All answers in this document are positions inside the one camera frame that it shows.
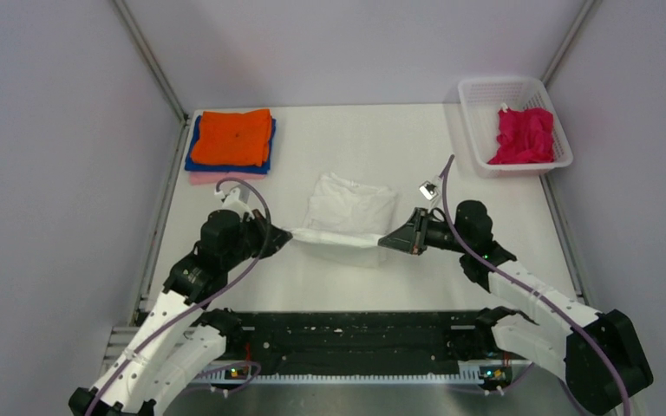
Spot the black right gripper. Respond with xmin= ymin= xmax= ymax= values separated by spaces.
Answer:
xmin=380 ymin=206 xmax=471 ymax=255

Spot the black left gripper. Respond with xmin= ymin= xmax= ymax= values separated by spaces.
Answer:
xmin=223 ymin=207 xmax=291 ymax=269

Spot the white printed t shirt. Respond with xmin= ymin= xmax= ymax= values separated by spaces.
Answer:
xmin=291 ymin=172 xmax=397 ymax=249

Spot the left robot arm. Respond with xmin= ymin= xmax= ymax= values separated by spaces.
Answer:
xmin=69 ymin=210 xmax=292 ymax=415

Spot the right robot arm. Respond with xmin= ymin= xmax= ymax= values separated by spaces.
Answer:
xmin=377 ymin=200 xmax=654 ymax=415

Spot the folded pink t shirt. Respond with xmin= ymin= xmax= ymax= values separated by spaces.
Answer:
xmin=188 ymin=172 xmax=266 ymax=185

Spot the folded blue t shirt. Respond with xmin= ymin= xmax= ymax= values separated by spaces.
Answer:
xmin=184 ymin=115 xmax=277 ymax=175

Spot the folded orange t shirt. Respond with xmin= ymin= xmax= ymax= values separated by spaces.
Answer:
xmin=190 ymin=108 xmax=272 ymax=167

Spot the crumpled red t shirt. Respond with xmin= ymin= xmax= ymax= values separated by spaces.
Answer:
xmin=488 ymin=107 xmax=555 ymax=165

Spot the white plastic laundry basket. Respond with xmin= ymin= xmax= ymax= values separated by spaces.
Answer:
xmin=458 ymin=75 xmax=574 ymax=179

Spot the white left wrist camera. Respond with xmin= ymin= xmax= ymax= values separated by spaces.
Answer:
xmin=215 ymin=185 xmax=252 ymax=218

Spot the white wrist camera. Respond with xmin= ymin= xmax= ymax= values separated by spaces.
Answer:
xmin=418 ymin=177 xmax=442 ymax=202
xmin=215 ymin=185 xmax=252 ymax=218

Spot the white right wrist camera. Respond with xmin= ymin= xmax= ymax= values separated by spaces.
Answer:
xmin=418 ymin=177 xmax=442 ymax=202

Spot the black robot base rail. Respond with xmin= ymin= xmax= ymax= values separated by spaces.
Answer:
xmin=137 ymin=309 xmax=546 ymax=377

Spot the white slotted cable duct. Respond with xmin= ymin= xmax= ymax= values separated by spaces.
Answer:
xmin=190 ymin=365 xmax=513 ymax=386

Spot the right metal frame post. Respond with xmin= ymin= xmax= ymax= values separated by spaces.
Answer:
xmin=540 ymin=0 xmax=602 ymax=88

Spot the metal frame post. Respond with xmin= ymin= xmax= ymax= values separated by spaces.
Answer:
xmin=109 ymin=0 xmax=188 ymax=123
xmin=540 ymin=0 xmax=602 ymax=88

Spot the left metal frame post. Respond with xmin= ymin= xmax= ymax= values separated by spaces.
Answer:
xmin=109 ymin=0 xmax=188 ymax=123

